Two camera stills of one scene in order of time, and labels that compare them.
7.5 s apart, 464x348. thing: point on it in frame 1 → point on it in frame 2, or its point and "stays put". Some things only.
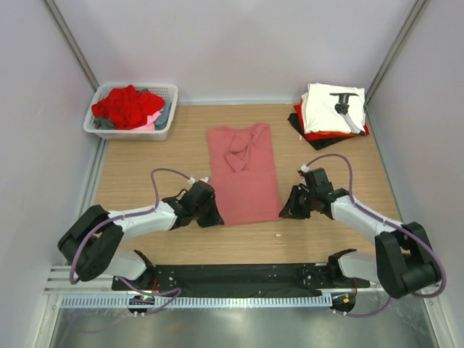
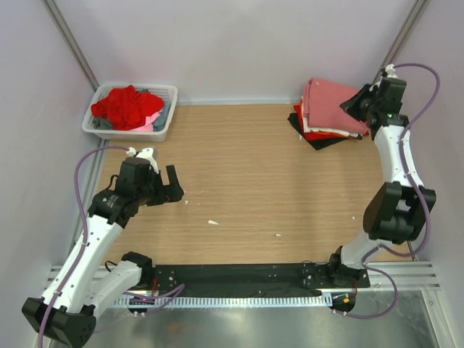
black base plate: (240, 279) stays put
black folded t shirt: (295, 122) stays put
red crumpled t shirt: (129, 107) stays put
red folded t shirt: (312, 136) stays put
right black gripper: (291, 209) → (351, 106)
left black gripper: (214, 219) → (164, 195)
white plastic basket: (167, 92) stays put
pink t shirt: (241, 162) → (322, 101)
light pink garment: (151, 119) stays put
